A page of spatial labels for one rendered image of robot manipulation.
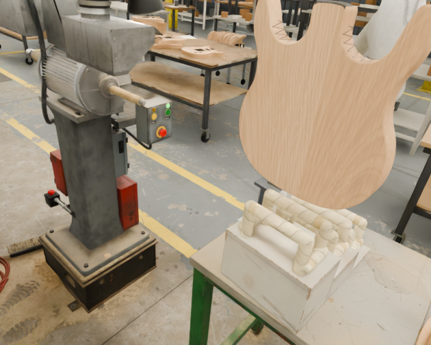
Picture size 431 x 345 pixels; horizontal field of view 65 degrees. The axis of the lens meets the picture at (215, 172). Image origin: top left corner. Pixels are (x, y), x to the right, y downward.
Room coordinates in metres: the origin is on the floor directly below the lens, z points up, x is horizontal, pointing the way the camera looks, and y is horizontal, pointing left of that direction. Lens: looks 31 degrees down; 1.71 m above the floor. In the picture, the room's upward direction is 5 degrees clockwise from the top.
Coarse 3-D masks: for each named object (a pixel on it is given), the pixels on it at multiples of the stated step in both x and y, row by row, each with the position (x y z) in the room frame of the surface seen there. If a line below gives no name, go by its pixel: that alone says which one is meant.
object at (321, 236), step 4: (316, 232) 0.65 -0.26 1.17; (320, 232) 0.63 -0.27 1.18; (324, 232) 0.63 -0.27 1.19; (328, 232) 0.63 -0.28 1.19; (316, 236) 0.64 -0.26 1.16; (320, 236) 0.63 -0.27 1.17; (324, 236) 0.63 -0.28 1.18; (328, 236) 0.63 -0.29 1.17; (316, 240) 0.64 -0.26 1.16; (320, 240) 0.63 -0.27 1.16; (324, 240) 0.63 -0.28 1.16; (316, 244) 0.64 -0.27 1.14; (320, 244) 0.63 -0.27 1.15; (324, 244) 0.63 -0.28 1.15
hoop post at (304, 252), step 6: (300, 246) 0.58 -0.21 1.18; (306, 246) 0.57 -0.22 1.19; (312, 246) 0.57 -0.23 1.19; (300, 252) 0.57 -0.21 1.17; (306, 252) 0.57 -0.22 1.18; (300, 258) 0.57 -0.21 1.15; (306, 258) 0.57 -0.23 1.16; (294, 264) 0.58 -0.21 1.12; (300, 264) 0.57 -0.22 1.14; (294, 270) 0.58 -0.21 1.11
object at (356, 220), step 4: (336, 212) 0.93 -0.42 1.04; (340, 212) 0.92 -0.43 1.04; (344, 212) 0.91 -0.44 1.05; (348, 212) 0.91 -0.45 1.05; (344, 216) 0.91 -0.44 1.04; (348, 216) 0.90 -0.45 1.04; (352, 216) 0.90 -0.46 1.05; (356, 216) 0.89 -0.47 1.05; (360, 216) 0.90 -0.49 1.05; (352, 220) 0.89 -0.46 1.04; (356, 220) 0.88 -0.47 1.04; (360, 220) 0.88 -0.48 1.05; (364, 220) 0.88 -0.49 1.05; (356, 224) 0.88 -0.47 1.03; (360, 224) 0.87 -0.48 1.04; (364, 224) 0.87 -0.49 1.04
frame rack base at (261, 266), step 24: (240, 240) 0.68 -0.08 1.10; (264, 240) 0.68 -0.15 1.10; (288, 240) 0.69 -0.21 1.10; (240, 264) 0.67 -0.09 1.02; (264, 264) 0.62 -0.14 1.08; (288, 264) 0.60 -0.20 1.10; (336, 264) 0.62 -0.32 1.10; (240, 288) 0.66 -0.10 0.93; (264, 288) 0.61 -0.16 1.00; (288, 288) 0.57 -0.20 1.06; (312, 288) 0.53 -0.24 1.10; (288, 312) 0.56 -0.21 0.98; (312, 312) 0.58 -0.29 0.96
